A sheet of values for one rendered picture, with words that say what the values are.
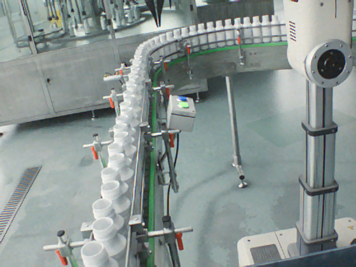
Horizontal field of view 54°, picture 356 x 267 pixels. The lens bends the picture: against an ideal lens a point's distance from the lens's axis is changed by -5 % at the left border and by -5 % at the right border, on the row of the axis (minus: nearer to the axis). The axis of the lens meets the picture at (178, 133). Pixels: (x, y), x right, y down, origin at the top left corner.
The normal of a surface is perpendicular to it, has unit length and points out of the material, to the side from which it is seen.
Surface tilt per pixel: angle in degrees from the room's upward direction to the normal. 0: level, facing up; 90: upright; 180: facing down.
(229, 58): 90
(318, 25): 101
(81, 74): 90
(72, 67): 90
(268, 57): 90
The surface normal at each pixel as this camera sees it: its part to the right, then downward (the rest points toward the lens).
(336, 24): 0.07, 0.58
